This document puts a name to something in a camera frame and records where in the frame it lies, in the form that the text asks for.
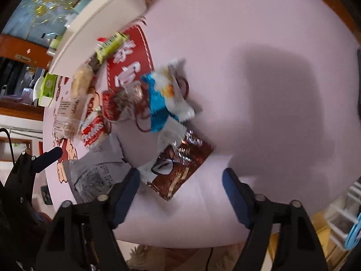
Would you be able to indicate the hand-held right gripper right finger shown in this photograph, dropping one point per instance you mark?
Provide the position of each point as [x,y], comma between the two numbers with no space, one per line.
[236,200]

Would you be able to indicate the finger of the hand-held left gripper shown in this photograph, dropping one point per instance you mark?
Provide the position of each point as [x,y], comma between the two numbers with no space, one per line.
[49,155]

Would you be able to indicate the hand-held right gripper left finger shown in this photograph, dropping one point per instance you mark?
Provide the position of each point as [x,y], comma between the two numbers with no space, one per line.
[127,193]

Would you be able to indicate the grey silver snack packet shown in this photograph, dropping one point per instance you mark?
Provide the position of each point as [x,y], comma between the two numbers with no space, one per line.
[93,172]

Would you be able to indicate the clear packet with printed label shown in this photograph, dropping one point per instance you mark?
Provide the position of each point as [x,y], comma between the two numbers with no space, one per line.
[66,115]

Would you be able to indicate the red and white snack packet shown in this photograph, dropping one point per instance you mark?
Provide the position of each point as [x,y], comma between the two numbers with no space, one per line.
[93,131]

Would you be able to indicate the brown chocolate snack packet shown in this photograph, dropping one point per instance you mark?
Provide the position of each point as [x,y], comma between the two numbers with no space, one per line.
[183,169]

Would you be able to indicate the plain white snack packet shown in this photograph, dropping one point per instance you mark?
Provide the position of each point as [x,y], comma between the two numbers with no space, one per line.
[170,135]

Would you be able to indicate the red foil snack packet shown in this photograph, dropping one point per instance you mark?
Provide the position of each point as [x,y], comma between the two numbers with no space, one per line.
[112,108]

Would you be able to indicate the round rice cracker packet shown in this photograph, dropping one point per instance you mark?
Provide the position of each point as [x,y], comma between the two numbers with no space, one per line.
[81,82]

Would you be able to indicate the blue and white snack packet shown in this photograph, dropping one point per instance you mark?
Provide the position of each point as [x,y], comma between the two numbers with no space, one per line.
[158,101]

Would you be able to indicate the dark snack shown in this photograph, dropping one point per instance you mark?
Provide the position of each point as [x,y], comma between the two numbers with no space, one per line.
[94,63]

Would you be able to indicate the green snack packet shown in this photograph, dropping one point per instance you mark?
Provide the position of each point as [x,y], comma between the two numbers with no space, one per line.
[111,46]

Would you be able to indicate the white plastic storage box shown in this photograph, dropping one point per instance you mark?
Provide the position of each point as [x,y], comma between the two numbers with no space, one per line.
[98,14]

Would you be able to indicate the green tissue box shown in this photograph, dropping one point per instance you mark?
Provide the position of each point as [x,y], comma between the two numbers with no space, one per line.
[48,86]

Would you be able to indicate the beige fluffy rug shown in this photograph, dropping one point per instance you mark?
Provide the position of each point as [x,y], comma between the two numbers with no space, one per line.
[158,259]

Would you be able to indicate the white shelf rack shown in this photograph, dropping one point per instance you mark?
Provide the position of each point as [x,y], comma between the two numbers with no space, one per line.
[338,220]

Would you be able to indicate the bottle with green label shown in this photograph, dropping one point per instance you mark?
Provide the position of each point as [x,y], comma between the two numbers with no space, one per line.
[55,43]

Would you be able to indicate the light blue round object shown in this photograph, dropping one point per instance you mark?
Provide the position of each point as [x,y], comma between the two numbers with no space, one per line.
[354,234]

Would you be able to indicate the blue sun wall hanging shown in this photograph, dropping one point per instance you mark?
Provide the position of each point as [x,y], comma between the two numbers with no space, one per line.
[25,14]

